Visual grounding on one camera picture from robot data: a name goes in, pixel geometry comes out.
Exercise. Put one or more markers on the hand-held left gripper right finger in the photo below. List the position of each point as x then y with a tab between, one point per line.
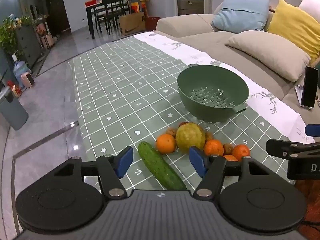
197	161

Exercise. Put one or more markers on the red bin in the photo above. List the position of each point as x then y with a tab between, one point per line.
152	23

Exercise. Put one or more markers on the green cucumber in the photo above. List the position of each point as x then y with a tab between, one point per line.
160	166

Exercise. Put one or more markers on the potted green plant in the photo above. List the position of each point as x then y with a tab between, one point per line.
10	33

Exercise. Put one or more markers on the black smartphone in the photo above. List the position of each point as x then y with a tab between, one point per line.
309	86

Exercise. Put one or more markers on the light blue pillow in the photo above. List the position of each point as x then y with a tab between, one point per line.
240	13

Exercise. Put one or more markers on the yellow pillow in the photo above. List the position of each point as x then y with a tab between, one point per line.
292	27

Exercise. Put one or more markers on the green checked tablecloth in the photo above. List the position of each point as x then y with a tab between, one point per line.
112	80

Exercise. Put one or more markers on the grey drawer cabinet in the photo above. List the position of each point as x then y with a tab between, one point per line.
28	45

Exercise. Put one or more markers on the small tan round fruit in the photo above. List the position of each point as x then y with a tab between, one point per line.
171	131

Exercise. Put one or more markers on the grey trash can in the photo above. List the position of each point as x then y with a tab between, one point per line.
12	112

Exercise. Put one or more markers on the beige sofa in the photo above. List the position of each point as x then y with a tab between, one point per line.
210	42

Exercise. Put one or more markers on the clear phone stand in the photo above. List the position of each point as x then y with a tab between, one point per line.
298	92

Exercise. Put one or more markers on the white pillow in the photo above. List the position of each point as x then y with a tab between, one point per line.
311	5

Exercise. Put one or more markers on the blue water bottle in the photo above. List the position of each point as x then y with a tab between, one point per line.
20	71

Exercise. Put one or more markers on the large yellow-green pomelo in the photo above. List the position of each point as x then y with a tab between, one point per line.
190	136

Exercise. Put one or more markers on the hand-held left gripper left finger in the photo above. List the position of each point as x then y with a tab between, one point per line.
125	161

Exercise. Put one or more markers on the small red fruit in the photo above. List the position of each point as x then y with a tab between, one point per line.
183	124

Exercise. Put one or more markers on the red box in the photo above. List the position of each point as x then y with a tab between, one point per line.
91	3

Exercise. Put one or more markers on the beige pillow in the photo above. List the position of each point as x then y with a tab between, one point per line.
270	52

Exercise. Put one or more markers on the pink suitcase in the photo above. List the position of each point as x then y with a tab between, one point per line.
47	41

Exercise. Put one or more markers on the orange clothing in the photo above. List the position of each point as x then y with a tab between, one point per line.
311	205

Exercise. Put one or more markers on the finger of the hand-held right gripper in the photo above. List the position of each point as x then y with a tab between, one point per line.
277	147
313	130

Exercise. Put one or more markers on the dark dining table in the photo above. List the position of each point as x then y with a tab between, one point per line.
90	12

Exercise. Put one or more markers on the pink space heater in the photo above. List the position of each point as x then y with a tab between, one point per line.
28	80

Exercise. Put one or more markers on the brown kiwi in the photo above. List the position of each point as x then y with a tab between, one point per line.
228	148

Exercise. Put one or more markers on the green colander bowl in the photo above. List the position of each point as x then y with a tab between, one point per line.
192	85

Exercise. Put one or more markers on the orange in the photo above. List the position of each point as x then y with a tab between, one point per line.
230	158
241	151
166	143
213	147

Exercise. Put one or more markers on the white floral cloth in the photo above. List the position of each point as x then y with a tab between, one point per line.
175	47

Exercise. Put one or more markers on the small brown fruit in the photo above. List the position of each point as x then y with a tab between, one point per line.
209	136

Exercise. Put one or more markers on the orange plastic stools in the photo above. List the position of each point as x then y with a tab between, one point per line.
137	7

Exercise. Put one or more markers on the brown cardboard box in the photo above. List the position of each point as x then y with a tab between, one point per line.
132	23

